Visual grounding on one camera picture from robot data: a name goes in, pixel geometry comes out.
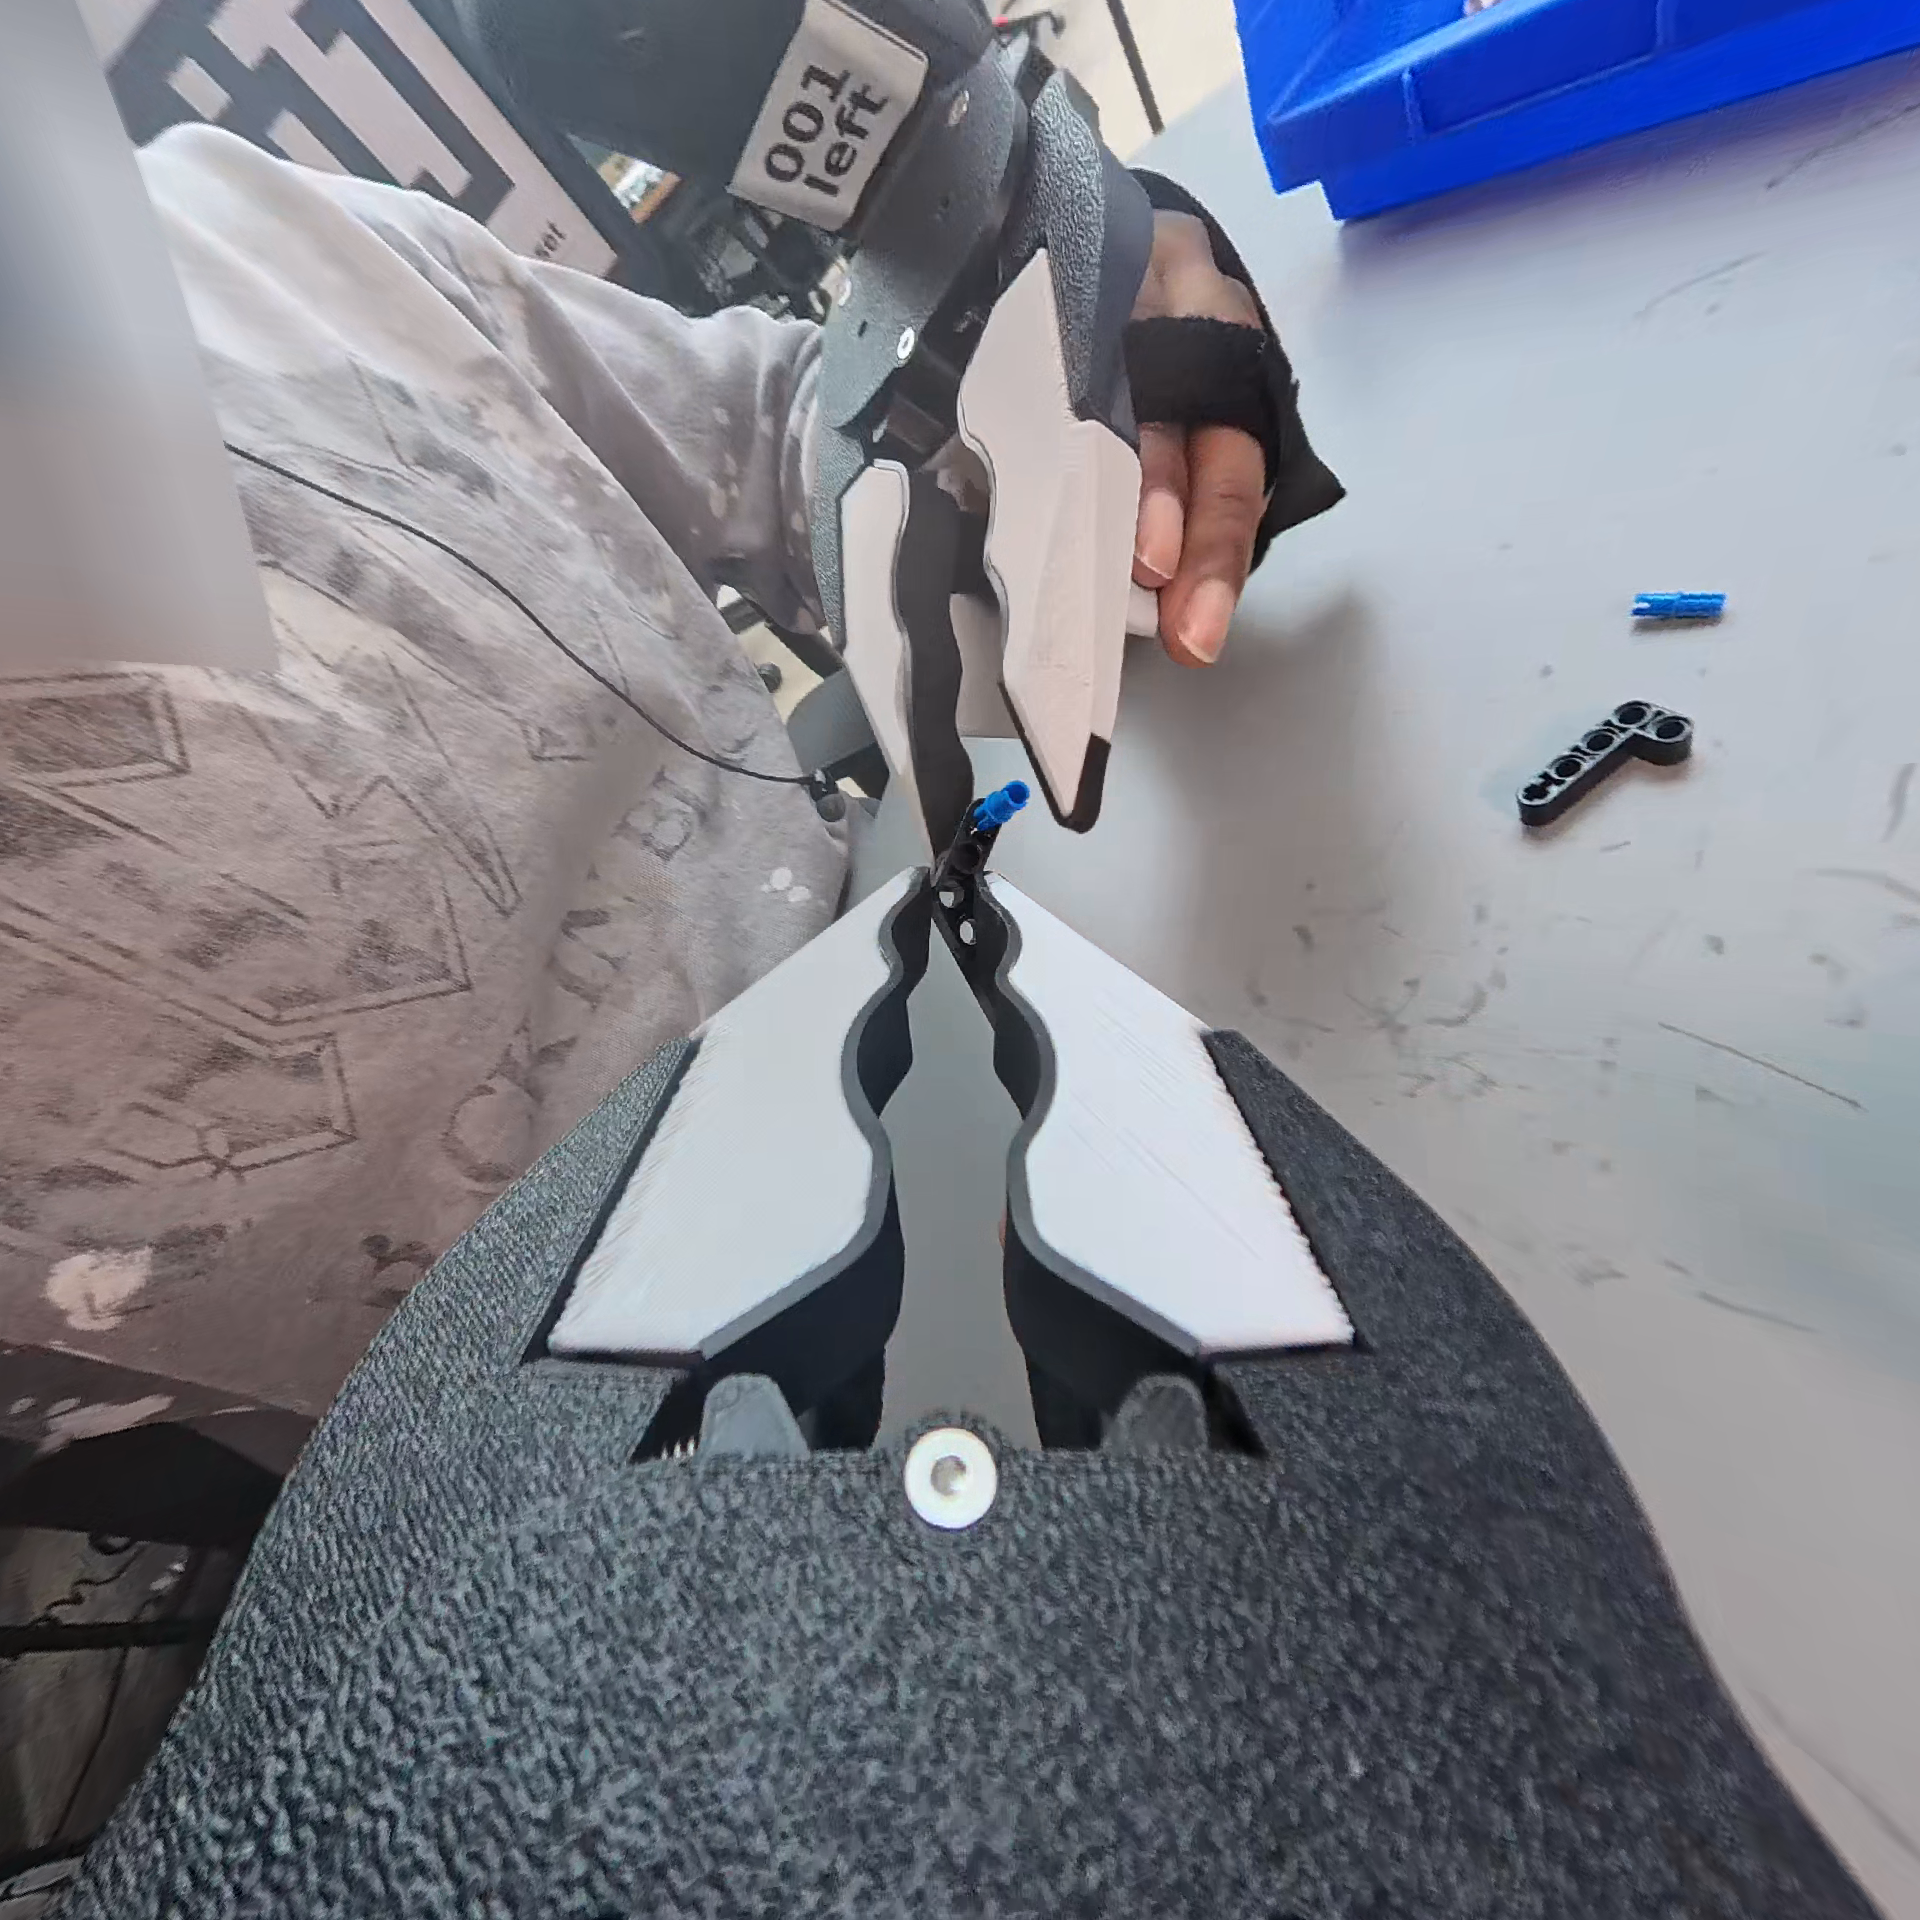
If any blue plastic bin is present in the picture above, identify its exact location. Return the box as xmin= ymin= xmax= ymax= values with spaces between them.
xmin=1233 ymin=0 xmax=1920 ymax=223

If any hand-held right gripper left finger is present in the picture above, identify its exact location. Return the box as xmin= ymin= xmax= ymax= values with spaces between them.
xmin=545 ymin=864 xmax=921 ymax=1367

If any thin black cable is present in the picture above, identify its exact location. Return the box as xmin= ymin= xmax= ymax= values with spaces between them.
xmin=221 ymin=441 xmax=849 ymax=818

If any grey printed sweater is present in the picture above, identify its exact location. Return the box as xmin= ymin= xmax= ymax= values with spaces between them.
xmin=0 ymin=124 xmax=902 ymax=1426

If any person's left hand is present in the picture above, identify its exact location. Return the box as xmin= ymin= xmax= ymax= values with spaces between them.
xmin=1117 ymin=167 xmax=1347 ymax=670

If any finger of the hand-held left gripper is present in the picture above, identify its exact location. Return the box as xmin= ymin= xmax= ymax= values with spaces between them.
xmin=957 ymin=247 xmax=1164 ymax=833
xmin=834 ymin=454 xmax=977 ymax=879

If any person's left forearm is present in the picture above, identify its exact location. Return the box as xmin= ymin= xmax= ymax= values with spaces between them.
xmin=375 ymin=223 xmax=842 ymax=663

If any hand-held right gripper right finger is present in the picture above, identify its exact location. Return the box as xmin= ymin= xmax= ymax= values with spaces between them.
xmin=990 ymin=872 xmax=1361 ymax=1367

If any black white marker board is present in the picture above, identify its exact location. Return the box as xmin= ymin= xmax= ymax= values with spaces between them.
xmin=105 ymin=0 xmax=633 ymax=278

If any black angled toy brick beam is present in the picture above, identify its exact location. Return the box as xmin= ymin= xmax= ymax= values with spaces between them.
xmin=1516 ymin=696 xmax=1695 ymax=832

